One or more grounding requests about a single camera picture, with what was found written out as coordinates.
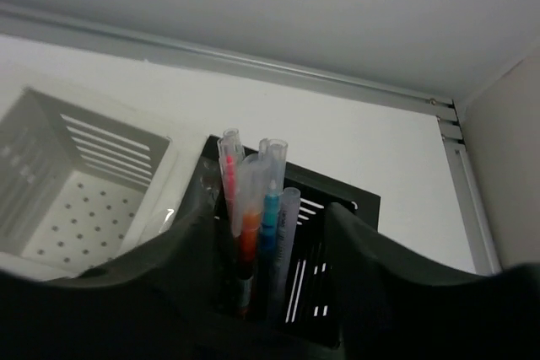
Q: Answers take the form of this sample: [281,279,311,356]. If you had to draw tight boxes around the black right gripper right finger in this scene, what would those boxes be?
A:
[327,203,539,359]

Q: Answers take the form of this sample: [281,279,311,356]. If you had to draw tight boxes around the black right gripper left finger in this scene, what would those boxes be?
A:
[0,201,262,360]

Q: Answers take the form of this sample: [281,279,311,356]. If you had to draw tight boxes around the white green pen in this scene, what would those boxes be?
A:
[267,187,300,323]

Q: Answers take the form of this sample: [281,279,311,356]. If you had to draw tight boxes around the orange red pen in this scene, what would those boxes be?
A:
[235,153,270,319]

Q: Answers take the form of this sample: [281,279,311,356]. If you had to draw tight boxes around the red clear pen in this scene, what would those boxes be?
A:
[217,128,246,238]

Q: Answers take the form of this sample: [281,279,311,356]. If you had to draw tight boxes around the blue clear pen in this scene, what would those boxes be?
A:
[258,138,288,277]

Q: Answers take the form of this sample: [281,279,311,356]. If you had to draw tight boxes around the black slotted container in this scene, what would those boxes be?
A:
[188,136,381,359]

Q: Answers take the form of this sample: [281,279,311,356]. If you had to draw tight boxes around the white slotted container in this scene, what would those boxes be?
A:
[1,87,206,281]

